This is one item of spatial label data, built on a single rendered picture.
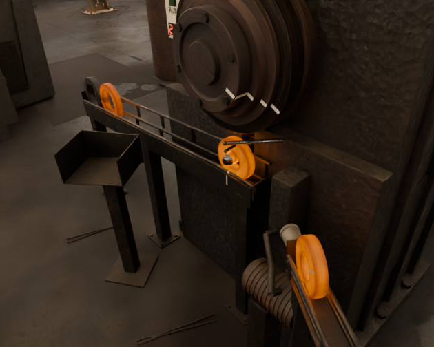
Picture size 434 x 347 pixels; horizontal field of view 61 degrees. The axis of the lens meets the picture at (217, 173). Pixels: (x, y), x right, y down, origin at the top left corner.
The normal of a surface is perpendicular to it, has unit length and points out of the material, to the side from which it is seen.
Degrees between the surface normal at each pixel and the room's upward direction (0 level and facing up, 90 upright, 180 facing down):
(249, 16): 49
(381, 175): 0
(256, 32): 61
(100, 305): 0
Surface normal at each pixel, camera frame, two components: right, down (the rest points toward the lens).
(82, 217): -0.04, -0.82
